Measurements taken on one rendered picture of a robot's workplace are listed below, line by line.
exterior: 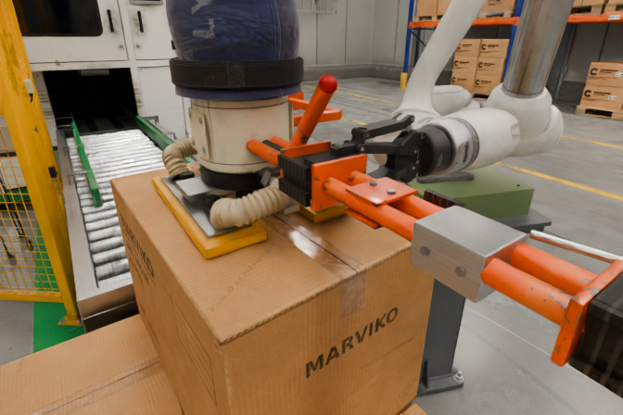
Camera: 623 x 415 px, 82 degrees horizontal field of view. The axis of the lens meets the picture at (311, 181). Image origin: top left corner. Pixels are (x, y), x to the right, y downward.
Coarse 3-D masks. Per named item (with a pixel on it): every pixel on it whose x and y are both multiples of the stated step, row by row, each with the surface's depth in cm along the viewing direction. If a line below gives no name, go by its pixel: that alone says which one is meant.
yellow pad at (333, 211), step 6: (300, 204) 65; (342, 204) 64; (300, 210) 65; (306, 210) 63; (312, 210) 62; (318, 210) 62; (324, 210) 62; (330, 210) 63; (336, 210) 63; (342, 210) 64; (306, 216) 63; (312, 216) 61; (318, 216) 61; (324, 216) 62; (330, 216) 63; (336, 216) 64; (318, 222) 62
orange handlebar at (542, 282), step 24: (288, 144) 57; (336, 192) 41; (360, 192) 38; (384, 192) 38; (408, 192) 38; (360, 216) 39; (384, 216) 35; (408, 216) 34; (408, 240) 34; (504, 264) 27; (528, 264) 28; (552, 264) 27; (504, 288) 26; (528, 288) 25; (552, 288) 24; (576, 288) 26; (552, 312) 24
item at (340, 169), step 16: (320, 144) 51; (336, 144) 52; (288, 160) 45; (336, 160) 43; (352, 160) 45; (288, 176) 47; (304, 176) 42; (320, 176) 43; (336, 176) 44; (288, 192) 47; (304, 192) 44; (320, 192) 43; (320, 208) 44
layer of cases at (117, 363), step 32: (128, 320) 96; (64, 352) 86; (96, 352) 86; (128, 352) 86; (0, 384) 78; (32, 384) 78; (64, 384) 78; (96, 384) 78; (128, 384) 78; (160, 384) 78
